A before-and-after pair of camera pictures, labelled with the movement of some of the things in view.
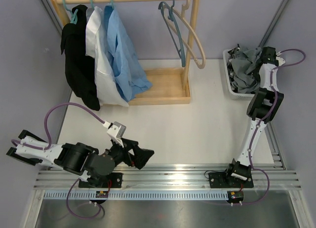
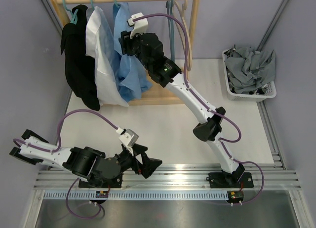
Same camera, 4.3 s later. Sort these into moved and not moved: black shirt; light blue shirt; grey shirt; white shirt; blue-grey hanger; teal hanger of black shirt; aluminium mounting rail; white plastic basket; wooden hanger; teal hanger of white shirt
Moved: light blue shirt; blue-grey hanger; grey shirt; wooden hanger
Not moved: teal hanger of black shirt; teal hanger of white shirt; black shirt; white plastic basket; aluminium mounting rail; white shirt
